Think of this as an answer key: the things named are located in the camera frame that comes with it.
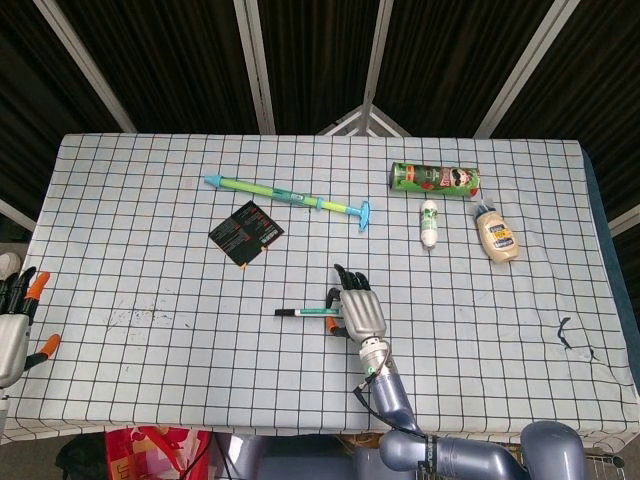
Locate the black printed card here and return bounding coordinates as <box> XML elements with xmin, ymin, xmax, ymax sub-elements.
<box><xmin>208</xmin><ymin>200</ymin><xmax>285</xmax><ymax>272</ymax></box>

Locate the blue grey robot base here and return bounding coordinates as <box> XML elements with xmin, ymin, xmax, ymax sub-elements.
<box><xmin>214</xmin><ymin>432</ymin><xmax>384</xmax><ymax>480</ymax></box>

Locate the beige mayonnaise squeeze bottle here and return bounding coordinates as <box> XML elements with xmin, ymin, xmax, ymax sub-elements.
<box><xmin>473</xmin><ymin>198</ymin><xmax>521</xmax><ymax>265</ymax></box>

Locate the metal wire basket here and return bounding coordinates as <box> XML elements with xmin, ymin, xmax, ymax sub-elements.
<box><xmin>583</xmin><ymin>449</ymin><xmax>629</xmax><ymax>480</ymax></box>

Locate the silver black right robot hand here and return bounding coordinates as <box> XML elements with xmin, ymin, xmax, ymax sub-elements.
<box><xmin>324</xmin><ymin>263</ymin><xmax>389</xmax><ymax>344</ymax></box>

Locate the blue green toy water pump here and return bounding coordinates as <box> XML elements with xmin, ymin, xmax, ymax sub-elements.
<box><xmin>203</xmin><ymin>173</ymin><xmax>372</xmax><ymax>234</ymax></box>

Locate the white checked tablecloth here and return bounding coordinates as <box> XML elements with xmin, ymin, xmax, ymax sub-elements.
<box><xmin>0</xmin><ymin>132</ymin><xmax>640</xmax><ymax>446</ymax></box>

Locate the dark white-framed folding screen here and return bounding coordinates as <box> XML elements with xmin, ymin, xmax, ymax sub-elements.
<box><xmin>0</xmin><ymin>0</ymin><xmax>640</xmax><ymax>241</ymax></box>

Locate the black bag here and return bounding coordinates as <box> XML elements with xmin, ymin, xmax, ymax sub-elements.
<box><xmin>57</xmin><ymin>434</ymin><xmax>109</xmax><ymax>480</ymax></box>

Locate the white metal screen foot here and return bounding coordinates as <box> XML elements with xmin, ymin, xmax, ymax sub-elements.
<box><xmin>317</xmin><ymin>104</ymin><xmax>411</xmax><ymax>137</ymax></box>

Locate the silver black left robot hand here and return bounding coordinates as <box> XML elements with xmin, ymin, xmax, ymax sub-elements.
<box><xmin>0</xmin><ymin>267</ymin><xmax>62</xmax><ymax>389</ymax></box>

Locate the small white bottle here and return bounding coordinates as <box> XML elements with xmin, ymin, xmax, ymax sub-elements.
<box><xmin>419</xmin><ymin>199</ymin><xmax>441</xmax><ymax>249</ymax></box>

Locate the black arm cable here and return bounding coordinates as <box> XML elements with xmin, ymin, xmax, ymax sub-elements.
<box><xmin>353</xmin><ymin>372</ymin><xmax>432</xmax><ymax>437</ymax></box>

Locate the red plastic bag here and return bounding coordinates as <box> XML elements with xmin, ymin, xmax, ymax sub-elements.
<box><xmin>104</xmin><ymin>425</ymin><xmax>211</xmax><ymax>480</ymax></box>

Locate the green chips can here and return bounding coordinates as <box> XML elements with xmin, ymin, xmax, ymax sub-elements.
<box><xmin>389</xmin><ymin>160</ymin><xmax>482</xmax><ymax>199</ymax></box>

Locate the white shoe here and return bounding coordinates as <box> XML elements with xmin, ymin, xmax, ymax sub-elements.
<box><xmin>0</xmin><ymin>252</ymin><xmax>22</xmax><ymax>280</ymax></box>

